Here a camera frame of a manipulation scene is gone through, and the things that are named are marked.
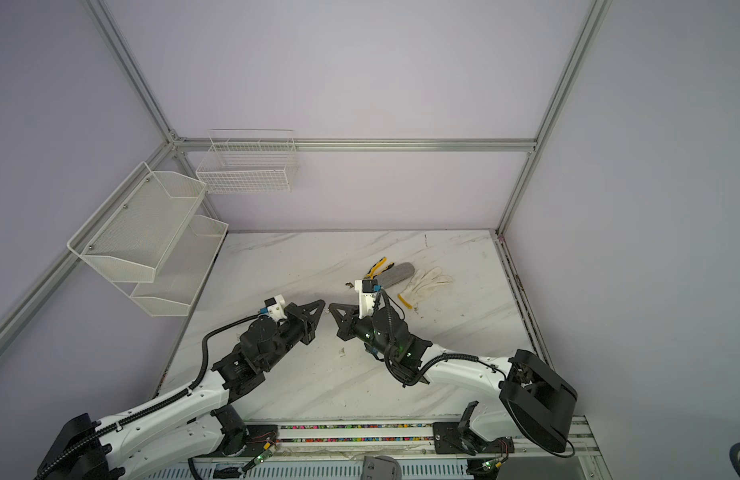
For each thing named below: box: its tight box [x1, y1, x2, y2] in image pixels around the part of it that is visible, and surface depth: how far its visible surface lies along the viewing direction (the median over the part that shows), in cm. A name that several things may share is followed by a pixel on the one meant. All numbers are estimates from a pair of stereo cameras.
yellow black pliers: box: [364, 256, 395, 280], surface depth 110 cm
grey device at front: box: [360, 455, 402, 480], surface depth 71 cm
